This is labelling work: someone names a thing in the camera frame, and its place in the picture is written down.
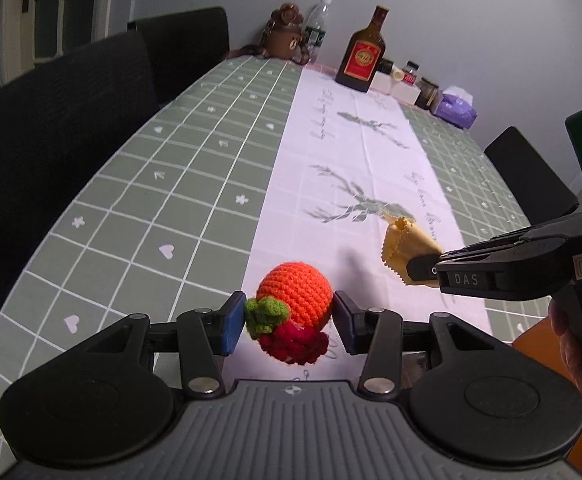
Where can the small dark jar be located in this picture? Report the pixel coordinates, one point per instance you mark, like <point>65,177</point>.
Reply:
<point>385,66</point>

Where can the red crochet piece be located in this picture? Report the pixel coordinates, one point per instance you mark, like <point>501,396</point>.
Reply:
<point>296,345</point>

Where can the white printed table runner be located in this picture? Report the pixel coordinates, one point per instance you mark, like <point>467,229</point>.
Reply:
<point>321,170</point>

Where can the white door with glass panes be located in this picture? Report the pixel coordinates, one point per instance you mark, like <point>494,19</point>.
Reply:
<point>71,5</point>

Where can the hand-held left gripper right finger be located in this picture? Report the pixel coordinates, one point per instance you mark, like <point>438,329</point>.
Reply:
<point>345,322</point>

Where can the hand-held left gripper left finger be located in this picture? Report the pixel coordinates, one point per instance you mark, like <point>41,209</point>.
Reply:
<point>235,322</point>

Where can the small bottle with red label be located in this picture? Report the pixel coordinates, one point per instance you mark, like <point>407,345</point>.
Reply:
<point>410,74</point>

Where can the white box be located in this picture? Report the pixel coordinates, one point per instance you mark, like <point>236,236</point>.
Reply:
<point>396,90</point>

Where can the brown bottle with red label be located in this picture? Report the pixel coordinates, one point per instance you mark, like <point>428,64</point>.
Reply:
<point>361,60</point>

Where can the dark glass jar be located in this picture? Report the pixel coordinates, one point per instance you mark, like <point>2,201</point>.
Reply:
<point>426,94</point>

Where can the yellow cloth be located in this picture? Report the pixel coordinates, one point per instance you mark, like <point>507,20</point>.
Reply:
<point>408,240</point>

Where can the cream round cap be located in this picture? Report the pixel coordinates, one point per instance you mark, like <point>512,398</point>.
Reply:
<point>397,74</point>

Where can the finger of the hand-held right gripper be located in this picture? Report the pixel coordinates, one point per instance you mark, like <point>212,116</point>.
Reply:
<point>546,230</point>
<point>421,271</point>

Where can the clear plastic water bottle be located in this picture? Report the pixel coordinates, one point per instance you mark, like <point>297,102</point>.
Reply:
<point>317,30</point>

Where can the orange paper bag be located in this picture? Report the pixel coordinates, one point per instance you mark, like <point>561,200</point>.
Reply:
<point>541,345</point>

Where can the orange crochet fruit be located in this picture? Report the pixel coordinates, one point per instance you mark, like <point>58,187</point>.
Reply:
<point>296,290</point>

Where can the purple tissue pack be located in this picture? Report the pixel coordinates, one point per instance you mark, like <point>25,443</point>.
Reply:
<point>456,107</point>

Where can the large black chair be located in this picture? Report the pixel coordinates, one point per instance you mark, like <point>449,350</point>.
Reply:
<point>46,150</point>

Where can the brown bear plush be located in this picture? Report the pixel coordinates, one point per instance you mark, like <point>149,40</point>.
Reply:
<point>281,35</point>

